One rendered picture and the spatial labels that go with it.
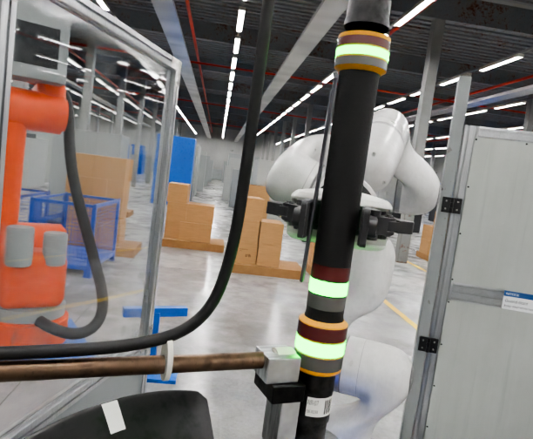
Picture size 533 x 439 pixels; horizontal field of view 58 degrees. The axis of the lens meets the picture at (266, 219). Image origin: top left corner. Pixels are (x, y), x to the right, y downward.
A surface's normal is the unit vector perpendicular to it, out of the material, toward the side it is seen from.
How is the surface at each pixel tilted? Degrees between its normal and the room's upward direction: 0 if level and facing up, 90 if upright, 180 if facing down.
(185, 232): 90
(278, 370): 90
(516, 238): 90
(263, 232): 90
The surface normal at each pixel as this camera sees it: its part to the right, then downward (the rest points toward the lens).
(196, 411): 0.51, -0.72
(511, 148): -0.20, 0.07
